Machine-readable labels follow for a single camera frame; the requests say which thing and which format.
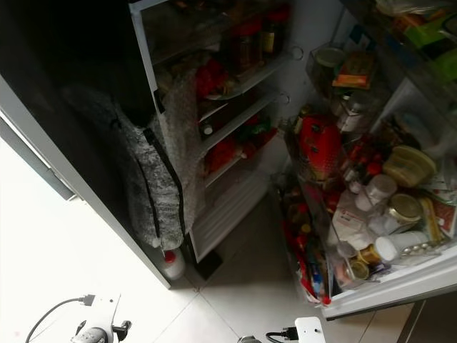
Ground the black fridge foot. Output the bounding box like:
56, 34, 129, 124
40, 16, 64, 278
191, 249, 226, 281

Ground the dark open fridge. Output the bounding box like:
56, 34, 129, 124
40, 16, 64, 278
0, 0, 322, 290

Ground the fridge door with shelves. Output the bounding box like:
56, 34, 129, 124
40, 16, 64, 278
271, 0, 457, 320

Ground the white bottle red cap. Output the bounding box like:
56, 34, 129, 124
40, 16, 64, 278
160, 247, 187, 282

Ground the grey speckled cloth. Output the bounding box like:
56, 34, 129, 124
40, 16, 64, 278
114, 107, 183, 247

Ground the white crisper drawer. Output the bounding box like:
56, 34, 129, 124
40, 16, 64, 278
189, 154, 290, 262

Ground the grey sliding door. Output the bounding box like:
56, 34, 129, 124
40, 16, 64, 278
0, 113, 78, 202

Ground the red food packet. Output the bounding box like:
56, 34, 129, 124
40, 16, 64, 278
211, 136, 240, 172

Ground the plate of red sausages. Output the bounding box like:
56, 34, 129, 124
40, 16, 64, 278
196, 57, 229, 101

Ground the red rice bag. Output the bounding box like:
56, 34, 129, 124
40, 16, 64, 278
295, 111, 343, 182

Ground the long white plastic bottle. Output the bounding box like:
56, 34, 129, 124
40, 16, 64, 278
373, 229, 431, 262

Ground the small white plastic bottle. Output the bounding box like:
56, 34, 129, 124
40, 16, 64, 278
365, 174, 398, 206

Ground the gold lidded jar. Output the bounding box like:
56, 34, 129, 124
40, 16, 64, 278
387, 192, 424, 224

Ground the white lidded jar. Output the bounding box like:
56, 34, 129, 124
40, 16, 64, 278
315, 45, 346, 69

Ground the orange printed packet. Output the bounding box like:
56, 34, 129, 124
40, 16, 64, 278
331, 50, 376, 91

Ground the green food packet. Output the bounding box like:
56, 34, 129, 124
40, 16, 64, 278
400, 7, 457, 51

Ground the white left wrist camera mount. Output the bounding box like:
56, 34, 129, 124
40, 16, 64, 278
88, 292, 121, 332

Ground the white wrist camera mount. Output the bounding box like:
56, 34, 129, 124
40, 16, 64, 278
88, 292, 121, 332
294, 317, 328, 343

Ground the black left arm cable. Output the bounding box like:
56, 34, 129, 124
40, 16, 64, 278
25, 294, 97, 343

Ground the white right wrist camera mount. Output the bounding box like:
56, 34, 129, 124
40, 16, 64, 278
294, 317, 328, 343

